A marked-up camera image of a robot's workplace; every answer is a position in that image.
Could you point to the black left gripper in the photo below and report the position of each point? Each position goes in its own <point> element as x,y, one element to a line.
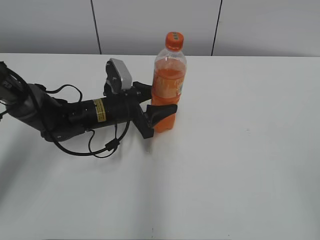
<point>125,107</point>

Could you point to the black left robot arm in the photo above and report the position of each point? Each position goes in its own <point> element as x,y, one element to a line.
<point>64,120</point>

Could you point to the orange soda bottle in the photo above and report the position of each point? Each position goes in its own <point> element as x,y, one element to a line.
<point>170,68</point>

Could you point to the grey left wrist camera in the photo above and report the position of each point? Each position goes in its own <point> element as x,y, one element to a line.
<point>118,77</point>

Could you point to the orange bottle cap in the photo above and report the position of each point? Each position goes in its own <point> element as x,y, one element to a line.
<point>174,41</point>

